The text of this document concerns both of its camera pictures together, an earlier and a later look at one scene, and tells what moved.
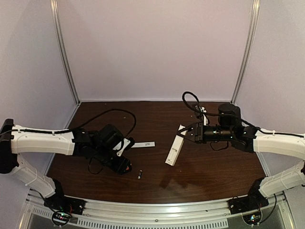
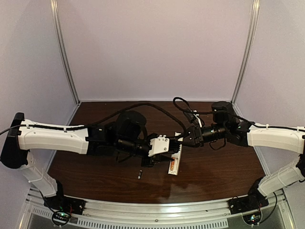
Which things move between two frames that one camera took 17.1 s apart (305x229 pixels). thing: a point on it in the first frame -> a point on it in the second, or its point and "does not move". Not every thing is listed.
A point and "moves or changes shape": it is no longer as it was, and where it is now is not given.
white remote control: (176, 146) moves or changes shape
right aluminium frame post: (255, 12) does not move
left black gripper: (121, 166) -> (147, 161)
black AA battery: (139, 174) does not move
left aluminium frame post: (54, 6) does not move
